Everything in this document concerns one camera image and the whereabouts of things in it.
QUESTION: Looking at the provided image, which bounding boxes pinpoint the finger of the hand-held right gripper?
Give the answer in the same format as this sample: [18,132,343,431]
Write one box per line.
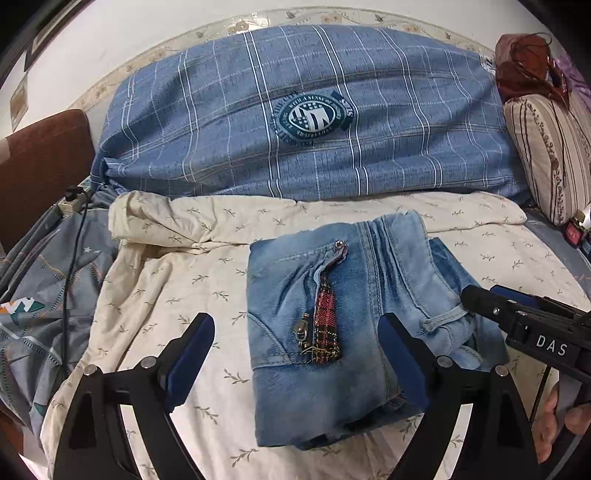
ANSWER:
[461,285,522,342]
[490,285,543,308]

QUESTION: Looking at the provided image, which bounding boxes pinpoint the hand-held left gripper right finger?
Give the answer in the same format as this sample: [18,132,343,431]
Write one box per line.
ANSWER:
[376,312,541,480]

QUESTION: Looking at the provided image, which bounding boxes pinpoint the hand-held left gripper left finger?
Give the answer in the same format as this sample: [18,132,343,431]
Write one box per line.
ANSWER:
[48,312,216,480]

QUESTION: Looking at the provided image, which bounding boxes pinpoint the blue denim pants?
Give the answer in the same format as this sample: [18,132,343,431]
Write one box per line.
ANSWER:
[247,210,511,450]

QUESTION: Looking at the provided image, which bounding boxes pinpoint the person's right hand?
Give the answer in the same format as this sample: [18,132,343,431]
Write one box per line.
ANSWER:
[538,382,591,467]

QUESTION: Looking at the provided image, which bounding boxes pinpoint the small red box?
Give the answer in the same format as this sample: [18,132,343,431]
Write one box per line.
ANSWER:
[566,217,589,247]

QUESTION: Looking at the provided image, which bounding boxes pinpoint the cream leaf-print blanket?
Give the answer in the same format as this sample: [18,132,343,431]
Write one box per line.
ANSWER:
[39,191,591,480]

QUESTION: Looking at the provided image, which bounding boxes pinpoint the striped beige pillow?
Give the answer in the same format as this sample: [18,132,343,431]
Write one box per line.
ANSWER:
[502,92,591,227]

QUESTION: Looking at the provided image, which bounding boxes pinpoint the beige power strip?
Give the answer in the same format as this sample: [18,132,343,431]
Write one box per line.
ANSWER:
[48,187,93,217]

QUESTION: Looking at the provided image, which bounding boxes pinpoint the purple patterned cloth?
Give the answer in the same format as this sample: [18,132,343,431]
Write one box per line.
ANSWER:
[554,51,591,121]

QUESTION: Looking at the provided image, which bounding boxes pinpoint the dark red cloth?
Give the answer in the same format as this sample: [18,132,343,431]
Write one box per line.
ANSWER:
[495,32,573,104]

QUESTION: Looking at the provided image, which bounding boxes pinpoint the blue plaid pillow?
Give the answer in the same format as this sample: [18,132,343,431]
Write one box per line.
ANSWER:
[90,25,532,201]

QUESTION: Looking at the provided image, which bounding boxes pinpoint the brown headboard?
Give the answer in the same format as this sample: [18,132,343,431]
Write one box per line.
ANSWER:
[0,108,95,254]

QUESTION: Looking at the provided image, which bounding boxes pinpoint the black cable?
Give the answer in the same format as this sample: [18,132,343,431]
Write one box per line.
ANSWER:
[62,185,93,370]

